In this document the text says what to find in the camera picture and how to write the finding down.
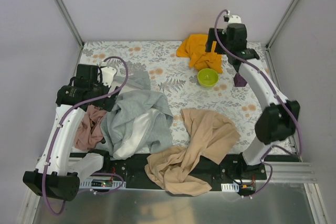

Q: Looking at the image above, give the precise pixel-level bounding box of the aluminium frame post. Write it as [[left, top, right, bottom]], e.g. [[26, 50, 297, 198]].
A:
[[40, 0, 85, 49], [265, 0, 318, 49]]

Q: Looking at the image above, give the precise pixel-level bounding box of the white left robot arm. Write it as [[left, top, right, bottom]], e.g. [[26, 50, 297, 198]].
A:
[[23, 64, 118, 201]]

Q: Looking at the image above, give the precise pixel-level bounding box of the floral tablecloth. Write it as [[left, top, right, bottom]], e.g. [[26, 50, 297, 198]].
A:
[[79, 41, 262, 153]]

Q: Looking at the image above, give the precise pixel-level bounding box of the pink cloth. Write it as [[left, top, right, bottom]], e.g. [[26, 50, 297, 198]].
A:
[[74, 105, 107, 151]]

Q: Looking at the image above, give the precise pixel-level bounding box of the left controller board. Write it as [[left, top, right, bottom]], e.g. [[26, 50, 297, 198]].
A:
[[80, 179, 126, 190]]

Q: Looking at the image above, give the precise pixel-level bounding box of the purple cube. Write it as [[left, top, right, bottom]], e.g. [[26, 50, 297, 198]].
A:
[[234, 73, 247, 88]]

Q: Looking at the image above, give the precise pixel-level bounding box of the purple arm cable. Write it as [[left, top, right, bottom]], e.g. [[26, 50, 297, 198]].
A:
[[43, 56, 129, 216], [214, 9, 303, 201]]

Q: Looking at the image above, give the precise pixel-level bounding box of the right controller board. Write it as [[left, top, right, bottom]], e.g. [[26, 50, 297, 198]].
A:
[[220, 182, 256, 193]]

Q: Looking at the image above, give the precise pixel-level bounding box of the controller board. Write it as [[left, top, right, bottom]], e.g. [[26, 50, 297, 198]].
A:
[[80, 179, 126, 190], [220, 182, 256, 193]]

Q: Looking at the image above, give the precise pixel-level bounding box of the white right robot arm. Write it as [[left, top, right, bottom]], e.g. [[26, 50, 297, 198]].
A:
[[205, 23, 301, 166]]

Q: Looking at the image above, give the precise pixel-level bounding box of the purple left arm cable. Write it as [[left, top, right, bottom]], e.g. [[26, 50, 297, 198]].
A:
[[43, 56, 129, 216]]

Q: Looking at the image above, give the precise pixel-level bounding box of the orange cloth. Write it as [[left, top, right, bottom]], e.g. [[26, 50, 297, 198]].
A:
[[176, 34, 223, 74]]

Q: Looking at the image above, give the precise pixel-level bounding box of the left aluminium frame post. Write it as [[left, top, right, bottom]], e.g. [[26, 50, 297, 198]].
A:
[[40, 0, 85, 49]]

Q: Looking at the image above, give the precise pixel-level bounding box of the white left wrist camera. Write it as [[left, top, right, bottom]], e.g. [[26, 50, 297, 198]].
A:
[[98, 62, 117, 87]]

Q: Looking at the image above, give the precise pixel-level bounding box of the grey sweatshirt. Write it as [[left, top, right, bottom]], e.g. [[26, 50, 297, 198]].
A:
[[96, 71, 173, 159]]

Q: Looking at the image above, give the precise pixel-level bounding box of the beige cloth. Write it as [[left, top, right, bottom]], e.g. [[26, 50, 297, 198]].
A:
[[144, 109, 240, 196]]

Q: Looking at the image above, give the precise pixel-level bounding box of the green bowl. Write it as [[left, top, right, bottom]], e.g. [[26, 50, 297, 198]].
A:
[[197, 68, 219, 88]]

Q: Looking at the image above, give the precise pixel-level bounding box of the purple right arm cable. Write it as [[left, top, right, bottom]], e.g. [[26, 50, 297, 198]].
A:
[[214, 9, 303, 201]]

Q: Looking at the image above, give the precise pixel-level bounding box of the right aluminium frame post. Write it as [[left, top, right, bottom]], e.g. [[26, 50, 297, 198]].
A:
[[265, 0, 318, 49]]

